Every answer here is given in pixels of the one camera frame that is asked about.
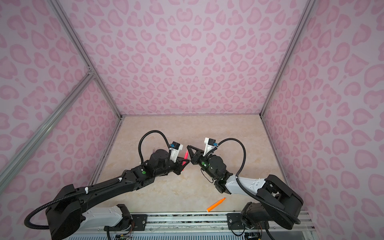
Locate aluminium frame corner post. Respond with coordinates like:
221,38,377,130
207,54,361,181
260,0,319,119
47,0,123,120

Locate aluminium frame strut left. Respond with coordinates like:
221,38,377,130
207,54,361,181
1,72,95,193

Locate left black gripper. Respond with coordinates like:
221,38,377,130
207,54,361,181
155,155,191,179

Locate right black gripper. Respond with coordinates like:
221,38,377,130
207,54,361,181
186,146,218,181

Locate left black cable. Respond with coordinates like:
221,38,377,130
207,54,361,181
23,129,171,230

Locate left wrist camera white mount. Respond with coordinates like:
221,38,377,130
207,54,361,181
169,142,184,163

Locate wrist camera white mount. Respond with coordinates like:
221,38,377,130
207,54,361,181
203,138,218,157
169,142,184,163

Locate right black cable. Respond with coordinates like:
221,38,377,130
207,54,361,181
213,137,302,225

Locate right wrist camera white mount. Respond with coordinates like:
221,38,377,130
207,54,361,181
203,138,218,157

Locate aluminium frame corner post left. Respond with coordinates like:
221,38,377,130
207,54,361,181
47,0,123,120

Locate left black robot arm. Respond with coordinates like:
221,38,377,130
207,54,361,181
46,150,190,240

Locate orange marker pen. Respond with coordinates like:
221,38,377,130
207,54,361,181
206,198,226,213

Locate black cable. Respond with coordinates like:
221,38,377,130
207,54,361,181
213,137,302,225
23,129,171,230

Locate pink marker pen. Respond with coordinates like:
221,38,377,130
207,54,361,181
182,151,189,166

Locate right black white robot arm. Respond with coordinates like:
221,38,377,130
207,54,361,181
187,145,304,230

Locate aluminium frame corner post right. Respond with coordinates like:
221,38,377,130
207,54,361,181
260,0,319,119

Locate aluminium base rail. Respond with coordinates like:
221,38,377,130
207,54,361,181
59,210,319,240

